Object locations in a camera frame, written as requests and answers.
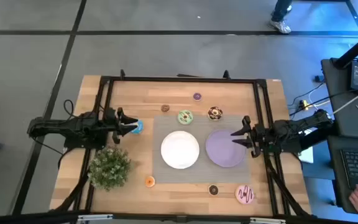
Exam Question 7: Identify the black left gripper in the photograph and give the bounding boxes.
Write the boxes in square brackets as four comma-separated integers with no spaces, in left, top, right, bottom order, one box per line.
[104,107,139,144]

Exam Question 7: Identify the blue frosted donut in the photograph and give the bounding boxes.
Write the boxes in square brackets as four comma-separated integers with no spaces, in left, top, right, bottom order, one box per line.
[131,119,145,135]

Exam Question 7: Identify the person's feet in sneakers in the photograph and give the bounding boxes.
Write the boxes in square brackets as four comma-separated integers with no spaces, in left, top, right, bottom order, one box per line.
[266,0,293,34]

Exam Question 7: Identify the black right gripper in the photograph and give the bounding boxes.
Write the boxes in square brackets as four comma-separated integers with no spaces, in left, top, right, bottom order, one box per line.
[231,115,263,158]

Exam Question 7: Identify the black desk with laptop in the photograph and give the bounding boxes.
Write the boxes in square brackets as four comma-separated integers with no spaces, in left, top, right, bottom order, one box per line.
[327,135,358,216]

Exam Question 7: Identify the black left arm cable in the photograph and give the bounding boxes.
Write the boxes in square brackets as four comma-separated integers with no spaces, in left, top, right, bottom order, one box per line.
[63,99,75,118]

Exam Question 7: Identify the grey woven placemat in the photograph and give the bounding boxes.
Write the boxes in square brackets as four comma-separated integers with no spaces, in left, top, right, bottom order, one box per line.
[152,114,252,185]

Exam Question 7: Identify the black desk with power supply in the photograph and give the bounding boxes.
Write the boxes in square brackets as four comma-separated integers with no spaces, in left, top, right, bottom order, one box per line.
[321,57,358,139]

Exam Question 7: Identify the silver metal bracket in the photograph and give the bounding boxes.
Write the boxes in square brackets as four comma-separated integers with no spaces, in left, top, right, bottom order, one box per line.
[249,217,287,224]
[76,213,114,222]

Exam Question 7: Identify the white paper sheet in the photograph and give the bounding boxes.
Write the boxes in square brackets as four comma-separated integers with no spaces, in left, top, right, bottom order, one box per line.
[298,146,314,164]

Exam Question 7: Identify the chocolate donut with sprinkles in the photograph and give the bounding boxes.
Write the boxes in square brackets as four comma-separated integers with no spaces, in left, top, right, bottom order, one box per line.
[207,106,224,121]

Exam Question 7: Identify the black aluminium table frame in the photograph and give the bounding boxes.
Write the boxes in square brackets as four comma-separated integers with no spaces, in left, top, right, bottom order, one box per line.
[50,74,315,218]

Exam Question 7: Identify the black crossbeam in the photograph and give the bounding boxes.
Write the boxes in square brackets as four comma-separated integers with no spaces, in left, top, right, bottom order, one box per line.
[0,210,358,224]

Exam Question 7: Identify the pink chocolate-drizzled donut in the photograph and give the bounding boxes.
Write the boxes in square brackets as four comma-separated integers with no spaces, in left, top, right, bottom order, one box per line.
[235,184,255,205]

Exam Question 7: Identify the purple round plate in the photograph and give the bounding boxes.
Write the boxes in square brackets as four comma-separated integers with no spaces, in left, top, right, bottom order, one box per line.
[205,129,247,168]

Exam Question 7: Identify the thin white rod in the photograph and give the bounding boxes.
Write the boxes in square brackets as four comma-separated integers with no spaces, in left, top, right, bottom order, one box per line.
[330,83,358,116]

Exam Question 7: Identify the white round plate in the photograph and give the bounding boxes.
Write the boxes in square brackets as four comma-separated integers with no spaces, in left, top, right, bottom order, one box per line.
[160,130,200,170]

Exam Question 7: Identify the black diagonal pole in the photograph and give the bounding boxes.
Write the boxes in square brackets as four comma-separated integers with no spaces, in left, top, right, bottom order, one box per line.
[333,27,358,70]

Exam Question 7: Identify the green artificial potted plant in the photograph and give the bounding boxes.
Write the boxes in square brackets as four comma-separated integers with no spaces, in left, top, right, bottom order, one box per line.
[87,146,132,192]

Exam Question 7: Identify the green chocolate-drizzled donut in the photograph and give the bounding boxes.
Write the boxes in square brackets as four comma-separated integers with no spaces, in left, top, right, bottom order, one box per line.
[177,109,194,126]

